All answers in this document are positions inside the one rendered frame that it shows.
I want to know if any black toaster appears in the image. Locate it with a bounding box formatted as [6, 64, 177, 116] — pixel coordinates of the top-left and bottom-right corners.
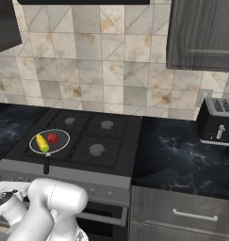
[195, 96, 229, 148]

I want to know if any yellow corn cob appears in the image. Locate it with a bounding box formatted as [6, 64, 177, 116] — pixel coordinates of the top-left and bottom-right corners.
[35, 133, 51, 153]

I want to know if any dark wall cupboard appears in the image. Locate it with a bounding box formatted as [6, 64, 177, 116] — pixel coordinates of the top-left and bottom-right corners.
[0, 0, 24, 56]

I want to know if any grey wall socket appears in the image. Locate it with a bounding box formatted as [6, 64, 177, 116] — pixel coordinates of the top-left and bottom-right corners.
[195, 88, 214, 108]

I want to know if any black extractor hood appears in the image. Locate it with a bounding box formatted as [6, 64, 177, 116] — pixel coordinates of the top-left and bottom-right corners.
[16, 0, 151, 6]

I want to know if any grey drawer front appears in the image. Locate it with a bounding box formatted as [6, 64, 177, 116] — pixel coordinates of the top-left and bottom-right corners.
[130, 185, 229, 237]

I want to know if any white drawer handle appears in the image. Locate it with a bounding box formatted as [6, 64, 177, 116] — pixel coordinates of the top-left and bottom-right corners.
[172, 208, 220, 223]

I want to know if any black oven door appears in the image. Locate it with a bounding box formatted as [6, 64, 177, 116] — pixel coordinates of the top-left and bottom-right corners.
[75, 201, 130, 241]

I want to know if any grey stove control panel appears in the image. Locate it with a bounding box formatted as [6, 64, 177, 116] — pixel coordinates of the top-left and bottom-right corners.
[0, 158, 133, 208]

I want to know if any grey wall cupboard door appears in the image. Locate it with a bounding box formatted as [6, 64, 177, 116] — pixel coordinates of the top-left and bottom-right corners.
[165, 0, 229, 73]

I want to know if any black gas hob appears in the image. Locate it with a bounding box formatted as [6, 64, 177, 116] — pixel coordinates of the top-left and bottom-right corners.
[4, 107, 143, 178]

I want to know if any grey base cupboard door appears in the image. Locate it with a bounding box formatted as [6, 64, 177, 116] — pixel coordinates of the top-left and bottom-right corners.
[129, 220, 229, 241]

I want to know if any black frying pan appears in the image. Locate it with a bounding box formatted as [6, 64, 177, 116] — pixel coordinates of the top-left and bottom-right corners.
[28, 128, 72, 175]

